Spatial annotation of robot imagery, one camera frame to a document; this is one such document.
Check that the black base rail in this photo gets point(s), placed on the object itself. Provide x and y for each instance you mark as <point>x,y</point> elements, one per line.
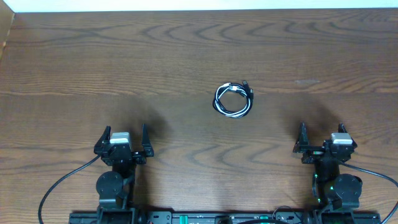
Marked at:
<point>215,218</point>

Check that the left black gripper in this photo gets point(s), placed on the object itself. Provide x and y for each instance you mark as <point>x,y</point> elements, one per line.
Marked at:
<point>140,158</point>

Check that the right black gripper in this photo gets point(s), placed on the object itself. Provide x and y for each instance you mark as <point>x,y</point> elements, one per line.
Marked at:
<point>301,145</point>

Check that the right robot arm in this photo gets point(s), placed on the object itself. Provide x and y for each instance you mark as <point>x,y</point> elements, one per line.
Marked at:
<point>337,194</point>

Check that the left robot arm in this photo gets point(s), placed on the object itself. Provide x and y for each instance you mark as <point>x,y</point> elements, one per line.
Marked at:
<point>116,187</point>

